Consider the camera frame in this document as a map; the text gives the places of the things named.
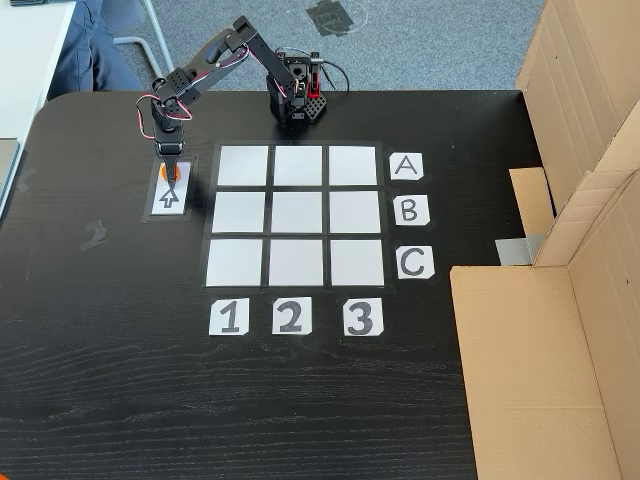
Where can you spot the round orange token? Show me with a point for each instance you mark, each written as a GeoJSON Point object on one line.
{"type": "Point", "coordinates": [163, 173]}

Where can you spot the white nine-square grid sheet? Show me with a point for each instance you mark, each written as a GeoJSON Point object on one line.
{"type": "Point", "coordinates": [297, 215]}

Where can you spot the white arrow paper sheet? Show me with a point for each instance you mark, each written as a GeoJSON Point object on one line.
{"type": "Point", "coordinates": [169, 202]}

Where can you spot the clear tape scraps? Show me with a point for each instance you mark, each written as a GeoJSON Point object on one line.
{"type": "Point", "coordinates": [94, 236]}

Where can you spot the person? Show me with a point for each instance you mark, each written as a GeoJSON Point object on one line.
{"type": "Point", "coordinates": [85, 55]}

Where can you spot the small clear tape piece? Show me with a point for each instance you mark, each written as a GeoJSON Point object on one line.
{"type": "Point", "coordinates": [25, 181]}

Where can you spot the red black clamp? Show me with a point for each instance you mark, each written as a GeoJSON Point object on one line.
{"type": "Point", "coordinates": [315, 85]}

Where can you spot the white desk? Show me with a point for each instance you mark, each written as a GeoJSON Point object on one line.
{"type": "Point", "coordinates": [25, 75]}

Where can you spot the paper sheet number 1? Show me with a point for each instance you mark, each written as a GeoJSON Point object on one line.
{"type": "Point", "coordinates": [229, 317]}

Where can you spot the paper sheet number 2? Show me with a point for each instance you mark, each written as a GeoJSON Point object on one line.
{"type": "Point", "coordinates": [291, 315]}

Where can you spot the dark floor tape patch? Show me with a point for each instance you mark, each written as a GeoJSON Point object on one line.
{"type": "Point", "coordinates": [335, 17]}

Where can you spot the paper sheet letter A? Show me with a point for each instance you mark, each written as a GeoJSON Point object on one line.
{"type": "Point", "coordinates": [406, 167]}

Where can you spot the paper sheet letter B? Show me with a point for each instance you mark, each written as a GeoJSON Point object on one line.
{"type": "Point", "coordinates": [411, 210]}

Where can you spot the paper sheet number 3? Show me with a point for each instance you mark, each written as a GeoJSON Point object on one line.
{"type": "Point", "coordinates": [363, 317]}

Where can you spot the paper sheet letter C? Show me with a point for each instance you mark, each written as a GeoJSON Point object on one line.
{"type": "Point", "coordinates": [415, 262]}

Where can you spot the grey tape strip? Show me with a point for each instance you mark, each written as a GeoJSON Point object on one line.
{"type": "Point", "coordinates": [517, 250]}

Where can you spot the brown cardboard box panel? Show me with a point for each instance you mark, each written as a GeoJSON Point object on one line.
{"type": "Point", "coordinates": [550, 375]}
{"type": "Point", "coordinates": [585, 100]}

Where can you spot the metal frame chair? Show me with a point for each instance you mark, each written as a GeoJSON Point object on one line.
{"type": "Point", "coordinates": [155, 50]}

